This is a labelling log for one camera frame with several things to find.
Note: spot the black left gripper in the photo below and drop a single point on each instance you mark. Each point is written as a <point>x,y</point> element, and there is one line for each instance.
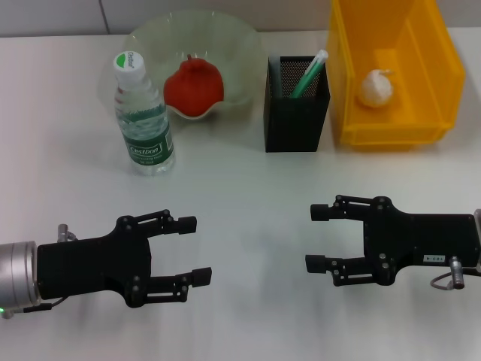
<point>94,263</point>

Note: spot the yellow plastic storage bin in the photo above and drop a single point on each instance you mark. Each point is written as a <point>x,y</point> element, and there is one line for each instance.
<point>413,128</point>

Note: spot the silver right gripper connector stud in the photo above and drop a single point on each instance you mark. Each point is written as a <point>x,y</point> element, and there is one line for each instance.
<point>457,270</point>

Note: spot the red-orange fruit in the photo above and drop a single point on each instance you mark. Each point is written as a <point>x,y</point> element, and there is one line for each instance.
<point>191,90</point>

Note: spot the black mesh pen holder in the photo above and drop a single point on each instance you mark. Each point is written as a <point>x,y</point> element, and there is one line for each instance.
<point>293,124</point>

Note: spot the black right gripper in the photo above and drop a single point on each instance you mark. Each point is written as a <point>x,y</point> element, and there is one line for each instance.
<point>421,240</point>

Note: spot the silver left arm elbow plug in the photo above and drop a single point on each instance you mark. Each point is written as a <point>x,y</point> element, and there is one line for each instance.
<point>6,313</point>

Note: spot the green utility knife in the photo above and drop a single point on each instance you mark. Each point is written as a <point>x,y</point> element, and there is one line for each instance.
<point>308,75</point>

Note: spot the white and silver left arm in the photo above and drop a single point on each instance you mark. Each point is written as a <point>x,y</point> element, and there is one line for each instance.
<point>17,276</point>

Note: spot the clear green-label water bottle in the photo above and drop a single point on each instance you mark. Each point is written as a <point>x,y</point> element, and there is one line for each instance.
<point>148,150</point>

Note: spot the pale green wavy glass bowl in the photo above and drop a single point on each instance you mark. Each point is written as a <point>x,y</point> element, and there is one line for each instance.
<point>233,56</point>

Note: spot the silver left gripper connector stud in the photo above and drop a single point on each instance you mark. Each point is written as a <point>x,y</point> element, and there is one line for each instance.
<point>64,233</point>

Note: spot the white garlic bulb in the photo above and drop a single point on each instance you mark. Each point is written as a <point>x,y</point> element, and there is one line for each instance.
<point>376,90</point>

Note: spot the silver gripper connector stud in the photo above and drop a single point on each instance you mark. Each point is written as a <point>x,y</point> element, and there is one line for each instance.
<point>64,233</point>
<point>457,270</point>

